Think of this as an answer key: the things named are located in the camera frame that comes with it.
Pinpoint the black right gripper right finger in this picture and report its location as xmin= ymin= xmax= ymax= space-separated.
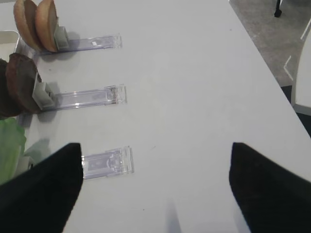
xmin=229 ymin=142 xmax=311 ymax=233

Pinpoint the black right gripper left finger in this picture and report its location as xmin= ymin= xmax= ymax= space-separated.
xmin=0 ymin=143 xmax=83 ymax=233

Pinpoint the green lettuce leaf in rack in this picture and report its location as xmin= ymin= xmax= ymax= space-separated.
xmin=0 ymin=117 xmax=26 ymax=184

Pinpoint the clear lettuce rack track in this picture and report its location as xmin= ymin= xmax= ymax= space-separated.
xmin=82 ymin=146 xmax=134 ymax=180

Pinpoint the rear brown meat patty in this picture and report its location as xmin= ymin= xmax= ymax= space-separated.
xmin=0 ymin=59 xmax=21 ymax=118

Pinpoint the brown meat patty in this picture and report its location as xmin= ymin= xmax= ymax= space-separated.
xmin=0 ymin=59 xmax=21 ymax=118
xmin=5 ymin=53 xmax=42 ymax=114

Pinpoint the front brown meat patty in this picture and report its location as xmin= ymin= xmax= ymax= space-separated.
xmin=5 ymin=53 xmax=42 ymax=114

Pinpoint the grey patty rack pusher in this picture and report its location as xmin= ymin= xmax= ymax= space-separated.
xmin=32 ymin=72 xmax=55 ymax=111

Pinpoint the white table right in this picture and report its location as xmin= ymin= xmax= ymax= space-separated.
xmin=291 ymin=22 xmax=311 ymax=115

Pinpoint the clear patty rack track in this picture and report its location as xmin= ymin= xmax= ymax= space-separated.
xmin=42 ymin=84 xmax=127 ymax=112

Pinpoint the grey bun rack pusher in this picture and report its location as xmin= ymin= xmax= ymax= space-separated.
xmin=53 ymin=26 xmax=69 ymax=50

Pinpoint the white serving tray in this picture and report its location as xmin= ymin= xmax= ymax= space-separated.
xmin=0 ymin=30 xmax=20 ymax=52

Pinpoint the clear bun rack track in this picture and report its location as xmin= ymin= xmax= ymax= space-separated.
xmin=39 ymin=33 xmax=122 ymax=55

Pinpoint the front bun slice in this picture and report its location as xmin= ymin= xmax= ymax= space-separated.
xmin=35 ymin=0 xmax=58 ymax=52

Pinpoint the black chair leg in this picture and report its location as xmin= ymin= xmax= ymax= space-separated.
xmin=274 ymin=0 xmax=282 ymax=18

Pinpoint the rear sesame bun slice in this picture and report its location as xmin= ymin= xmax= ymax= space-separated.
xmin=13 ymin=0 xmax=43 ymax=51

